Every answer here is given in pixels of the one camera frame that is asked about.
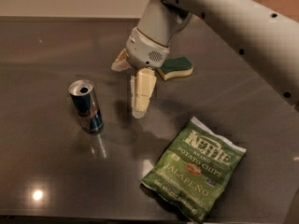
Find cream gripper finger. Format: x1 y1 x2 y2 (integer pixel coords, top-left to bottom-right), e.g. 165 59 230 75
111 49 131 72
130 68 157 119

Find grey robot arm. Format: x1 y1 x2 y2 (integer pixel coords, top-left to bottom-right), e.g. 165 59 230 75
111 0 299 119

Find red bull can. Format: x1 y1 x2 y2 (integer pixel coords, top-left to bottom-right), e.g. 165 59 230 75
68 79 104 133

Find green yellow sponge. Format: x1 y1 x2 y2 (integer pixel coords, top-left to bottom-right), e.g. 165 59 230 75
157 56 193 81

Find green kettle chips bag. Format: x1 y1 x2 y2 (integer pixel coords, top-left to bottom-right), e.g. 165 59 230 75
142 117 246 224

